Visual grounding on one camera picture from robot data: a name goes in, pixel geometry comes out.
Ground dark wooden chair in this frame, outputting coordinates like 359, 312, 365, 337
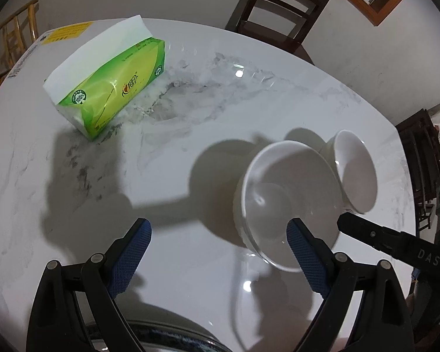
225, 0, 336, 67

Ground dark wooden side cabinet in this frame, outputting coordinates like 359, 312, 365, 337
395, 108, 440, 232

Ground green tissue pack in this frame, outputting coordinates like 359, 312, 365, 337
43, 15, 166, 142

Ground blue floral plate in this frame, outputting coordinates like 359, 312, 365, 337
88, 317, 239, 352

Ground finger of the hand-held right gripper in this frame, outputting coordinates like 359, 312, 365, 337
336, 212, 440, 269

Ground white barcode label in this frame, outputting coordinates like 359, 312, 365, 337
7, 42, 41, 81

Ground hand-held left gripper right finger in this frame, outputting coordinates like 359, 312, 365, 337
286, 217, 414, 352

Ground yellow rectangular sticker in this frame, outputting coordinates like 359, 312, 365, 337
42, 22, 93, 45

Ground bamboo chair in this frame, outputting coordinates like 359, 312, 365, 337
0, 0, 40, 86

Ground white bowl with rabbit print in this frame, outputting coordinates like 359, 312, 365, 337
233, 140, 341, 273

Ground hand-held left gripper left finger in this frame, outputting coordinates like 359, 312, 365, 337
26, 217, 152, 352

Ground white bowl with dog print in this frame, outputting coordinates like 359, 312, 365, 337
317, 129, 378, 215

